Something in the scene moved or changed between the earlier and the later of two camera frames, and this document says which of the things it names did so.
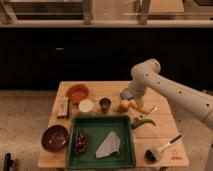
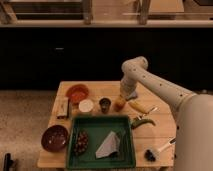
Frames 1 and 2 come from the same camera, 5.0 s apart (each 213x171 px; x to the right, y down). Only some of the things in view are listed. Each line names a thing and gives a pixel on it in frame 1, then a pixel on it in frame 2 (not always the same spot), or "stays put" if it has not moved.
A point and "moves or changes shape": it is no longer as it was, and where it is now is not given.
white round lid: [86, 105] stays put
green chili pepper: [142, 121] stays put
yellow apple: [124, 106] moves or changes shape
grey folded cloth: [110, 145] stays put
